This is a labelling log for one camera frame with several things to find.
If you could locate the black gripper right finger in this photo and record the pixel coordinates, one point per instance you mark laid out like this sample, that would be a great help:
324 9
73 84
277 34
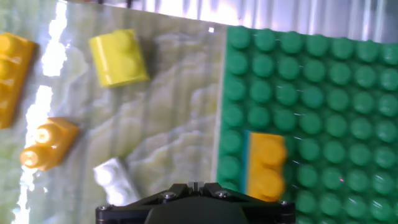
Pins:
267 213

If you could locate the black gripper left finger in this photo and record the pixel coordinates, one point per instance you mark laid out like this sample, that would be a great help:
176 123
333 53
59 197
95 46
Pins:
130 211

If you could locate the yellow-orange four-stud block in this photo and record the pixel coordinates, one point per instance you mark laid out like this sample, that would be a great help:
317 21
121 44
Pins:
14 77
267 165

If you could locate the teal four-stud block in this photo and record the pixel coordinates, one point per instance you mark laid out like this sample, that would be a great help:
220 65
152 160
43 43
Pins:
246 161

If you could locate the white four-stud block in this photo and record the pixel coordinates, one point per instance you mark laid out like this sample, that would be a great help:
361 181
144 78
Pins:
113 180

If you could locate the yellow-orange two-stud block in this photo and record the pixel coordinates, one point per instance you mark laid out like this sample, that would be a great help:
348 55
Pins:
51 144

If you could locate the green studded baseplate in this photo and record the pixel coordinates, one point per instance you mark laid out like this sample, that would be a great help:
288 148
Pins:
335 109

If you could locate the lime square block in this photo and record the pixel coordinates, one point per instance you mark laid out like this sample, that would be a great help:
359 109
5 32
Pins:
118 59

